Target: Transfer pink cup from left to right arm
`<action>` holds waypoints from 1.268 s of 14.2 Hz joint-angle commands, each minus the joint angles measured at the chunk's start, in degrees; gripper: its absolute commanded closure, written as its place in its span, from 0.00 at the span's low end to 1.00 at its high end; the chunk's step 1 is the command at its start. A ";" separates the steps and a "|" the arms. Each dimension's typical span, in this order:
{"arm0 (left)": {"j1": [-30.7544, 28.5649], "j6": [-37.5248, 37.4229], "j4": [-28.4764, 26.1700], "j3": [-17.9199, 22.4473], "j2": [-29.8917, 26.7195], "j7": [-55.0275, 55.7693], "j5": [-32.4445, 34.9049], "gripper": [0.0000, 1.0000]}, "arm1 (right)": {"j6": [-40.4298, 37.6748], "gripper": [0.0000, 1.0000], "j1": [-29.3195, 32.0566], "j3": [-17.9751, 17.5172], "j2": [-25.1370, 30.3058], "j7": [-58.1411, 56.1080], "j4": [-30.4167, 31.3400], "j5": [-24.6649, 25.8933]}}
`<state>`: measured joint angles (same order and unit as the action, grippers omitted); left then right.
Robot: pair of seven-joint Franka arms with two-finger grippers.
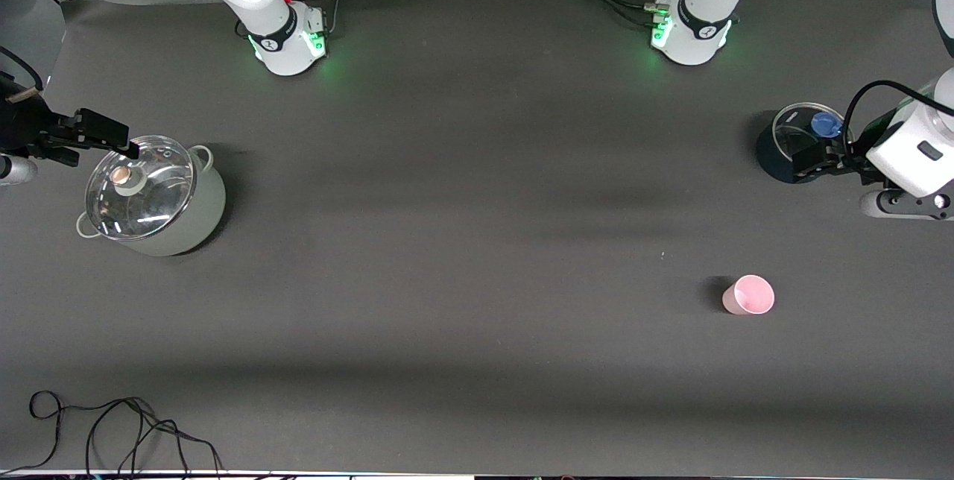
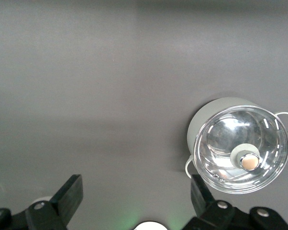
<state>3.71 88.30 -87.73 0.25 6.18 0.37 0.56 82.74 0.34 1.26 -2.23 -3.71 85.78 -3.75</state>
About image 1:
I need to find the thin loose black cable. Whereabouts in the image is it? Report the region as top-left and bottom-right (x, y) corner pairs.
(0, 391), (224, 477)

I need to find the glass lid with beige knob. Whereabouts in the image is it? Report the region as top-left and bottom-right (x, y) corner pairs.
(85, 136), (196, 241)

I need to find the dark blue saucepan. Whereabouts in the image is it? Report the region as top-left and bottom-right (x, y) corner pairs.
(756, 102), (854, 184)

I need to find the pale green cooking pot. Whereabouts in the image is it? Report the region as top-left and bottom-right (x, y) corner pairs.
(76, 136), (227, 257)

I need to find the glass lid with blue knob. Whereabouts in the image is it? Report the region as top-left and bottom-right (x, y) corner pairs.
(773, 102), (847, 164)

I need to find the pink plastic cup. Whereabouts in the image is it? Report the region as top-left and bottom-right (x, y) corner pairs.
(721, 275), (776, 316)

